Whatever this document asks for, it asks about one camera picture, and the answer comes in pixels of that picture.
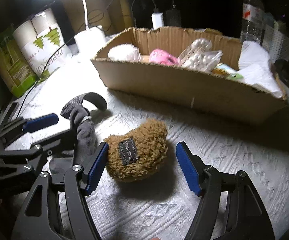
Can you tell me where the white power adapter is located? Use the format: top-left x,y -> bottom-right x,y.
151,8 -> 164,29

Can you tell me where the brown plush toy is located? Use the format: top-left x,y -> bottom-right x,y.
104,118 -> 168,183

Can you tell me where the yellow curtain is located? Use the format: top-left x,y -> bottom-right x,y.
60,0 -> 134,34

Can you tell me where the green white tissue pack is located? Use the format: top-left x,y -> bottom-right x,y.
211,63 -> 244,80

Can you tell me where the clear water bottle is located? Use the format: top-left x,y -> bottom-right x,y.
240,0 -> 264,44

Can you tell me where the white fluffy item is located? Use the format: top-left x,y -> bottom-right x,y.
108,43 -> 141,62

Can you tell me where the black round bowl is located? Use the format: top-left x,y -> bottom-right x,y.
274,59 -> 289,88

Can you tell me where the black power adapter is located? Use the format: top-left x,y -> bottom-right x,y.
166,4 -> 181,27

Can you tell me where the black charging cable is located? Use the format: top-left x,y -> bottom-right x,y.
0,0 -> 178,128

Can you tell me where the white patterned tablecloth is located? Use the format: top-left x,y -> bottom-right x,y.
21,55 -> 289,239

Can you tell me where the white perforated basket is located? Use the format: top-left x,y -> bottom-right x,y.
262,25 -> 289,63

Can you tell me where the cotton swab bag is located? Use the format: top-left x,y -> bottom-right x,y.
178,38 -> 223,73

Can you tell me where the pink plush item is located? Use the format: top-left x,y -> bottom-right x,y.
149,49 -> 179,66

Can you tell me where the white desk lamp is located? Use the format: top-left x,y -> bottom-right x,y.
74,0 -> 106,59

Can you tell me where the grey dotted sock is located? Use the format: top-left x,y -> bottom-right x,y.
49,92 -> 107,174

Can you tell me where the green paper bag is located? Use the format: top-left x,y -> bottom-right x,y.
0,25 -> 38,98

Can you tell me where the cardboard box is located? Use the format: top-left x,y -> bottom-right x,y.
91,27 -> 287,124

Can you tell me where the white textured towel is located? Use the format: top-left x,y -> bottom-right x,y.
238,41 -> 283,99

